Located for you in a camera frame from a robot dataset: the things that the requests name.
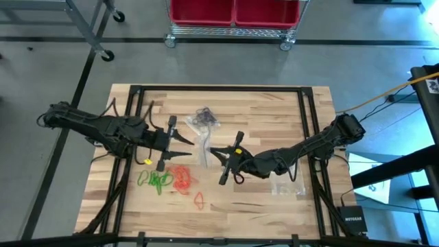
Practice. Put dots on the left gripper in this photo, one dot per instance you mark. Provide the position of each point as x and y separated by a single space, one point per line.
159 140

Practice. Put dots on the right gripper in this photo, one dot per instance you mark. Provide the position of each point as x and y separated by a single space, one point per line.
248 164

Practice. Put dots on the orange rubber band pile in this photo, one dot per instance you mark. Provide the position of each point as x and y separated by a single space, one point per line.
181 178

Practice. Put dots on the black rubber band pile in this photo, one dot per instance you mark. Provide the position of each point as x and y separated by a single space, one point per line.
204 116

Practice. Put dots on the single orange rubber band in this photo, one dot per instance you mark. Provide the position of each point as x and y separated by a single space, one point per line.
195 200

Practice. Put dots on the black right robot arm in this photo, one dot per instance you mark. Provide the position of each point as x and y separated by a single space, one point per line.
308 147

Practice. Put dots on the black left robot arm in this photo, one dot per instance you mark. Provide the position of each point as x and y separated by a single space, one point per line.
96 127

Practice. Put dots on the green rubber band pile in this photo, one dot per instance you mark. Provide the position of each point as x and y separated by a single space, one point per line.
156 180

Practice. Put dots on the red plastic bin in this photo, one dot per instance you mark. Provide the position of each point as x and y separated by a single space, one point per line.
202 13
267 13

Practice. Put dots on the white paper sheet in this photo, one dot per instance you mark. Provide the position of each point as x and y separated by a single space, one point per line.
370 185

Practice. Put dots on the black stand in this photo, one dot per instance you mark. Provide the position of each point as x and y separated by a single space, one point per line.
425 103

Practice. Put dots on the black aluminium table frame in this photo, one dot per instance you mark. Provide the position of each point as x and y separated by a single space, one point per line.
219 88

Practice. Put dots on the black Netgear network switch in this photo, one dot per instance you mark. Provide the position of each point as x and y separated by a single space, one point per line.
353 219

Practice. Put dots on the grey wheeled table frame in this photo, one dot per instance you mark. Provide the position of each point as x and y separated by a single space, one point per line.
85 31

